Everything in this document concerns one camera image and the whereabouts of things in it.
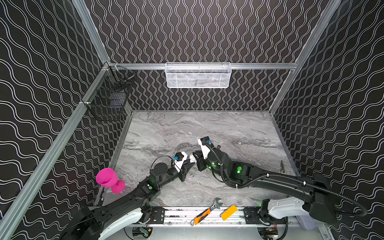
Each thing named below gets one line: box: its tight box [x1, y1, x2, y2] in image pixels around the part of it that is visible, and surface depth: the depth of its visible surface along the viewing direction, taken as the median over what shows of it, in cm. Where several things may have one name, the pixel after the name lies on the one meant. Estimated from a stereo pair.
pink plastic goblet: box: [96, 168, 125, 194], surface depth 74 cm
